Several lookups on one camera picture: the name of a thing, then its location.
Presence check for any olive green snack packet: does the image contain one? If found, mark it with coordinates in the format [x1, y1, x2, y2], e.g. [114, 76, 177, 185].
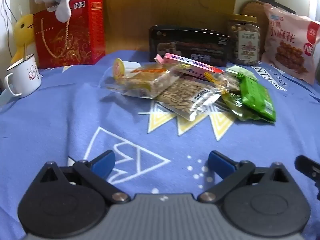
[221, 91, 260, 122]

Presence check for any round wooden board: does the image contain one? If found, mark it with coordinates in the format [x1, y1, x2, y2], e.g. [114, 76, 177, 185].
[241, 0, 269, 28]

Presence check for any black rectangular tin box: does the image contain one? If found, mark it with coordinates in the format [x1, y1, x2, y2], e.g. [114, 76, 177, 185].
[149, 25, 230, 67]

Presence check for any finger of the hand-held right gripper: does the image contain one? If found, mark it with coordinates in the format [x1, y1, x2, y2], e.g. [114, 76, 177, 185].
[294, 155, 320, 180]

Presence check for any clear peanut brittle packet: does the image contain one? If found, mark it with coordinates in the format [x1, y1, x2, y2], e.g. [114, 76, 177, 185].
[101, 58, 182, 98]

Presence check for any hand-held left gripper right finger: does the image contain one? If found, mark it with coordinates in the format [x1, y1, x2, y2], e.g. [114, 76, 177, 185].
[198, 151, 298, 204]

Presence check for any blue printed blanket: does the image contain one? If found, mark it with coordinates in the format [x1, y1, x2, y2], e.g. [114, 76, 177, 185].
[0, 47, 320, 240]

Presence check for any pink snack bag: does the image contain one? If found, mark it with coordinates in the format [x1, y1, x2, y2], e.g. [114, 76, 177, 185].
[261, 3, 320, 85]

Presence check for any bright green snack packet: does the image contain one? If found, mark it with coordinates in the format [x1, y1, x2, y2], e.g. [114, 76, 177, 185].
[238, 76, 277, 122]

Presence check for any clear packet with yellow ends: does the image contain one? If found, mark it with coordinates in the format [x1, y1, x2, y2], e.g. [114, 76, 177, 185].
[205, 72, 241, 93]

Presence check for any wooden headboard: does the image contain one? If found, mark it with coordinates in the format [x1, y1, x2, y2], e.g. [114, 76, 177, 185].
[29, 0, 237, 55]

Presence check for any nut jar with gold lid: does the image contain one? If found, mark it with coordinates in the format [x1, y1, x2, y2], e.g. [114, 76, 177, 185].
[227, 14, 260, 66]

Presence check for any yellow duck plush toy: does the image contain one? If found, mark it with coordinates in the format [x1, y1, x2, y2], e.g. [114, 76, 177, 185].
[10, 14, 35, 64]

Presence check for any long pink snack box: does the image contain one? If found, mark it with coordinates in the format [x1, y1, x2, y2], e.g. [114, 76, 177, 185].
[154, 52, 225, 81]

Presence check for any clear seed brittle packet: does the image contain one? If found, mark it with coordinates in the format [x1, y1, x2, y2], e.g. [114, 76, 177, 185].
[155, 78, 222, 121]

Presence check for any white and green snack packet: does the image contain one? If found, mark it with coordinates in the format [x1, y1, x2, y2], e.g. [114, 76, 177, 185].
[226, 65, 258, 81]

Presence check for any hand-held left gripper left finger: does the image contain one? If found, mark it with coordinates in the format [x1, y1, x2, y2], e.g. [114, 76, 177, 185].
[30, 150, 131, 204]

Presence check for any white enamel mug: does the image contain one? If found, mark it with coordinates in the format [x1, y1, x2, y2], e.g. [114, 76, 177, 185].
[4, 54, 42, 98]

